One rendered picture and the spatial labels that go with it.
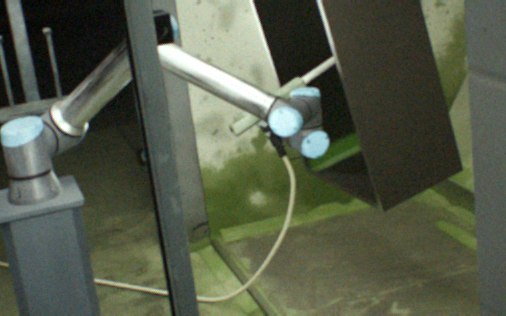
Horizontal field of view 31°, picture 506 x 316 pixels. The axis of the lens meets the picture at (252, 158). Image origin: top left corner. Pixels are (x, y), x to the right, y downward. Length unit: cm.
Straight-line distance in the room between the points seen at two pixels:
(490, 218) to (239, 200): 292
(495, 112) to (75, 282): 226
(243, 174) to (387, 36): 136
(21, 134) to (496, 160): 215
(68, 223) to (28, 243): 15
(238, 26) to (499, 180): 282
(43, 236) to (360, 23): 130
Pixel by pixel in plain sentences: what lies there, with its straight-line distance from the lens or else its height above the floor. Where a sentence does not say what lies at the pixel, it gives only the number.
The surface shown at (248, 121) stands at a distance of 316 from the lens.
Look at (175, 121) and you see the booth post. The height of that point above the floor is 63.
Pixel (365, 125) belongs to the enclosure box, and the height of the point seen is 79.
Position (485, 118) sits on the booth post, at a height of 129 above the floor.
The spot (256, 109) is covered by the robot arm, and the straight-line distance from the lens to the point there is 279.
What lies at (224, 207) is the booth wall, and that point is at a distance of 424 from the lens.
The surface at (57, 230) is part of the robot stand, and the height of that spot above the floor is 55.
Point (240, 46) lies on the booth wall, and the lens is 409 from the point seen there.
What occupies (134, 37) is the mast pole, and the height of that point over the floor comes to 135.
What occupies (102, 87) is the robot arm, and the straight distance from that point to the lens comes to 321.
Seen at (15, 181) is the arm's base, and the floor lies 72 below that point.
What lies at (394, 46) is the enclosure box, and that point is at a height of 103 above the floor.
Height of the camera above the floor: 168
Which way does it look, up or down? 18 degrees down
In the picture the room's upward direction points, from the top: 7 degrees counter-clockwise
